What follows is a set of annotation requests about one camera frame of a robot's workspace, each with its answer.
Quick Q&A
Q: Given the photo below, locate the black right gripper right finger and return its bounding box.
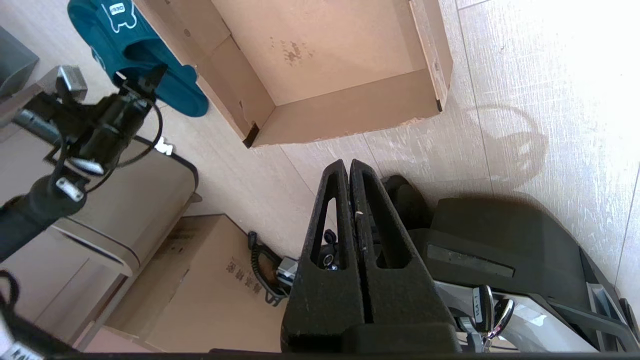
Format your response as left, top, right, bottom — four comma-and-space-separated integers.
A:
350, 159, 457, 327

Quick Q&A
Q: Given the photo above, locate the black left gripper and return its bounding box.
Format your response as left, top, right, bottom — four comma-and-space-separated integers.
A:
79, 64, 169, 169

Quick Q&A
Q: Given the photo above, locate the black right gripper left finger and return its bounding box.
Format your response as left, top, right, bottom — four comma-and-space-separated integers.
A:
281, 159, 369, 347

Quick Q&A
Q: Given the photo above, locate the dark teal rubber slipper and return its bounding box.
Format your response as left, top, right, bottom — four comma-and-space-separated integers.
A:
67, 0, 209, 118
90, 46, 117, 76

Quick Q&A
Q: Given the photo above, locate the brown cardboard shoe box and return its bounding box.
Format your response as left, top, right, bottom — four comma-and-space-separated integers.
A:
132, 0, 454, 148

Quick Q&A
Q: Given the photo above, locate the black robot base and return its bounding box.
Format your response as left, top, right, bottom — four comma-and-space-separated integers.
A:
382, 174, 640, 353

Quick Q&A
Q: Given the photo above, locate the silver metal plug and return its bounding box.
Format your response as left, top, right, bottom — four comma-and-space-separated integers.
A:
276, 256, 301, 287

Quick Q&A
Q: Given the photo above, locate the brown cardboard carton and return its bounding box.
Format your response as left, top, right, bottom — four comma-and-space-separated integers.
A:
102, 214, 301, 353

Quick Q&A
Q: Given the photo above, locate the brown plastic trash bin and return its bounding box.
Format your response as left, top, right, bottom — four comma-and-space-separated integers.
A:
15, 135, 202, 346

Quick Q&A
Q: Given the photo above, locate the dark gray dustpan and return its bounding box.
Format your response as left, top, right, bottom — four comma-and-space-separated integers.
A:
0, 26, 40, 100

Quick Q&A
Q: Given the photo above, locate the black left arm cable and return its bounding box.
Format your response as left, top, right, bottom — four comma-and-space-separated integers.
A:
52, 87, 164, 193

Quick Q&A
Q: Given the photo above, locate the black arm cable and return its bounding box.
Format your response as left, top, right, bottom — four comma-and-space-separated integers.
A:
0, 270, 76, 358
52, 87, 164, 193

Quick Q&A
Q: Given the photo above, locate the black coiled cable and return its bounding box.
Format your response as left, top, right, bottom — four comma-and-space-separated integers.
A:
248, 231, 288, 307

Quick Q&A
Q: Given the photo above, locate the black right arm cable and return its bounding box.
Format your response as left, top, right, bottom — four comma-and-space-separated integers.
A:
0, 270, 76, 358

